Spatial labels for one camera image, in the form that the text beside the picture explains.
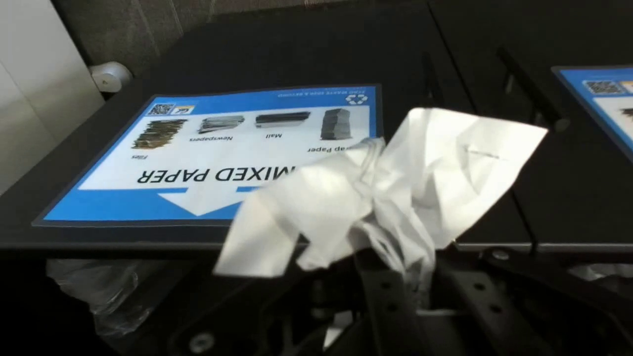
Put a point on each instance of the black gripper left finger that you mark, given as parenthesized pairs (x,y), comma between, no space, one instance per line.
(388,309)

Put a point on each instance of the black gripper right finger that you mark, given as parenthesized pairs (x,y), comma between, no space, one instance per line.
(526,309)

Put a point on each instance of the white paper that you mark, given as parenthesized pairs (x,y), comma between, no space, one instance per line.
(427,178)

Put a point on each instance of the clear bin liner bag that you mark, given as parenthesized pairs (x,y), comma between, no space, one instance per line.
(99,293)

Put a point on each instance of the black recycling bin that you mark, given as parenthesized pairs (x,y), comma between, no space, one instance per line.
(26,303)

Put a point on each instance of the mixed paper sign down arrow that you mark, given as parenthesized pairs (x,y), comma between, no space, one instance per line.
(604,99)

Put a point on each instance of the mixed paper sign up arrow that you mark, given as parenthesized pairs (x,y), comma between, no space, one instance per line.
(198,165)

